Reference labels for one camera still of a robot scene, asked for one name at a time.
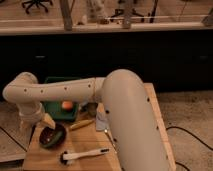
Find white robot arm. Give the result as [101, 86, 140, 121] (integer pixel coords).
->
[2, 69, 171, 171]

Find dark purple bowl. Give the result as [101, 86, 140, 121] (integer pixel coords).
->
[39, 123, 66, 149]

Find green tray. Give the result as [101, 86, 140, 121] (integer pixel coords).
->
[43, 76, 79, 122]

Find orange fruit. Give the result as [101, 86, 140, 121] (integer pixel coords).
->
[62, 101, 73, 110]

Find white dish brush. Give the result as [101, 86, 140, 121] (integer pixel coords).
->
[60, 148, 109, 165]

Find blue grey cloth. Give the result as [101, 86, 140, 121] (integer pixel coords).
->
[96, 112, 109, 131]

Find metal fork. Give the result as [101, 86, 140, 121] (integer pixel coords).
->
[104, 129, 117, 153]

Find black office chair base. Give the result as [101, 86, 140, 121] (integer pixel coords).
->
[21, 0, 53, 14]

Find black floor cable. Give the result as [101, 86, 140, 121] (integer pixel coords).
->
[165, 125, 213, 171]

